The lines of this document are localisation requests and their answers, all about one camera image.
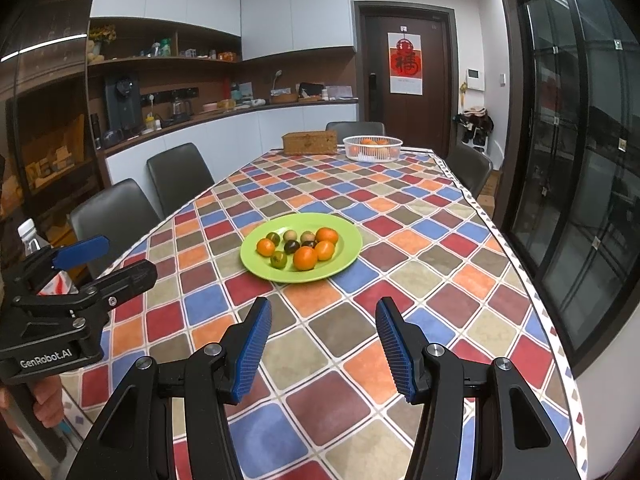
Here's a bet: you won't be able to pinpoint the heap of small oranges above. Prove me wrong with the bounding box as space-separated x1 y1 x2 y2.
356 137 393 157

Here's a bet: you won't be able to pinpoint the glass sliding door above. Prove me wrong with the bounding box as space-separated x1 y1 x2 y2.
500 0 640 378

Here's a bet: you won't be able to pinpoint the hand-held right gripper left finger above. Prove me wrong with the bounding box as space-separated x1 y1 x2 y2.
65 296 274 480

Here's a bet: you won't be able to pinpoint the plastic water bottle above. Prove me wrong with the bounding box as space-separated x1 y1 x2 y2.
17 219 77 297

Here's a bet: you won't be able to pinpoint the white base cabinet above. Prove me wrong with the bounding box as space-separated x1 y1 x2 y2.
102 102 361 188

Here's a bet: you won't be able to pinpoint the black coffee machine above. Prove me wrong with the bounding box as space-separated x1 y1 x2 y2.
104 72 144 137

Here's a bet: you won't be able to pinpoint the dark wooden door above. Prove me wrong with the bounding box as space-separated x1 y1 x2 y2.
355 1 457 156

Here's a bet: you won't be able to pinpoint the white wall cabinets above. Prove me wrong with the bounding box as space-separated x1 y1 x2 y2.
90 0 357 62

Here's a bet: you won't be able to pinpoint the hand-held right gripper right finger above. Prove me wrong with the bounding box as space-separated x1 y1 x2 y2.
375 296 583 480

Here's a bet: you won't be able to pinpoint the red wall poster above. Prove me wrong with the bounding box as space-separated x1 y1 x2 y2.
388 31 424 95

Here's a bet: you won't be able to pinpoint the white plastic basket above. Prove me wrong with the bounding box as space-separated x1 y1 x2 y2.
343 135 404 162

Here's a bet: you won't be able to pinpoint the wicker box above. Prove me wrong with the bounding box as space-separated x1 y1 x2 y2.
281 130 338 156

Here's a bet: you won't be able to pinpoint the green plate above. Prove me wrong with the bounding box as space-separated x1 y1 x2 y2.
240 212 363 283

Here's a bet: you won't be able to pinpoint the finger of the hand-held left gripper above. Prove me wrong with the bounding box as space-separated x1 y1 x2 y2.
10 235 111 301
11 260 159 317

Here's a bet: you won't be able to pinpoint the dark dining chair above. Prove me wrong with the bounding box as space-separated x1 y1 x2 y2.
146 142 216 206
69 178 162 281
445 142 495 200
325 121 387 138

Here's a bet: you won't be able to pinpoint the person's left hand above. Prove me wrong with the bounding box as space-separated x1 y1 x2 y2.
0 374 67 433

